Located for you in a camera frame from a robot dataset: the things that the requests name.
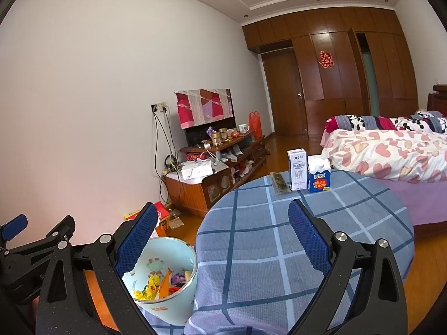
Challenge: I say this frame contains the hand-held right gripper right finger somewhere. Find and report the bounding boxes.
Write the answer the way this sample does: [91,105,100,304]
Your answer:
[288,199,407,335]

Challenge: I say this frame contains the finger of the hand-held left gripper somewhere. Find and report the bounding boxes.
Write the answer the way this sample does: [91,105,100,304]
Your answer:
[21,215,77,255]
[0,214,28,248]

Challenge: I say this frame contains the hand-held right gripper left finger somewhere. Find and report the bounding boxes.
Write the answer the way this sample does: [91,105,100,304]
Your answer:
[35,202,158,335]

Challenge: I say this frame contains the yellow wrapper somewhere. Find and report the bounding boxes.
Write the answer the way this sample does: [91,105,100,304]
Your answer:
[133,269,172,301]

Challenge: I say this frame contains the light blue trash bin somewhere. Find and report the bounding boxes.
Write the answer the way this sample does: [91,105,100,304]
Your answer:
[120,236,198,326]

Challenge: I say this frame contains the red cardboard box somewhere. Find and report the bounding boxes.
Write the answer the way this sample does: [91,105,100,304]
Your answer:
[124,201,172,238]

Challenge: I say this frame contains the blue checked tablecloth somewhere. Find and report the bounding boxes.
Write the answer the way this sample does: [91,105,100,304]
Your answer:
[140,169,415,335]

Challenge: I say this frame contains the blue milk carton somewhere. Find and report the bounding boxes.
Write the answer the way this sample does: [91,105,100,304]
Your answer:
[306,155,331,193]

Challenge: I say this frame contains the clear snack packet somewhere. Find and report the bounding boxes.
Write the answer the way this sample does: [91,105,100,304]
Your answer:
[270,172,290,195]

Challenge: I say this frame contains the wooden television cabinet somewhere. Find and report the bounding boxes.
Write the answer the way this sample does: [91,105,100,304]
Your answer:
[162,133,268,219]

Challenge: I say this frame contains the white milk carton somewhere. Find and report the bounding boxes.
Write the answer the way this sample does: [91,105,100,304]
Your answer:
[287,149,308,190]

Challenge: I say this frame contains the white box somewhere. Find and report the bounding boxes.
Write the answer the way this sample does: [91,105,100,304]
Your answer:
[180,161,214,182]

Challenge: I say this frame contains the black television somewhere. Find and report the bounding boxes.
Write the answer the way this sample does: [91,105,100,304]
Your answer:
[184,89,235,147]

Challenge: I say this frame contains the wooden bed with purple sheet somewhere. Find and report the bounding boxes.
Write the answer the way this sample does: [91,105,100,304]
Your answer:
[319,84,447,241]

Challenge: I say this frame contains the orange red plastic bag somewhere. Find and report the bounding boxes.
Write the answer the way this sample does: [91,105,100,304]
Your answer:
[249,111,262,139]

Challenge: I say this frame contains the folded patterned blanket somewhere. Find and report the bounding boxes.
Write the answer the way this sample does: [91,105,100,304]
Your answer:
[325,111,447,134]

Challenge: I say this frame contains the red pink television cover cloth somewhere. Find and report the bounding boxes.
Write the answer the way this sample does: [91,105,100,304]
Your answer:
[175,88,234,130]

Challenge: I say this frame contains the brown wooden door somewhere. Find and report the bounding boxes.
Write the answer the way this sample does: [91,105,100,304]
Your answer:
[262,51,308,135]

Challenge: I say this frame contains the brown wooden wardrobe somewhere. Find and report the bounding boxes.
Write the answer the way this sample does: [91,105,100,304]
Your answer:
[242,6,420,137]

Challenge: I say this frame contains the black cables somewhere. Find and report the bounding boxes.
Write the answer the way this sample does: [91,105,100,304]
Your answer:
[152,112,182,210]

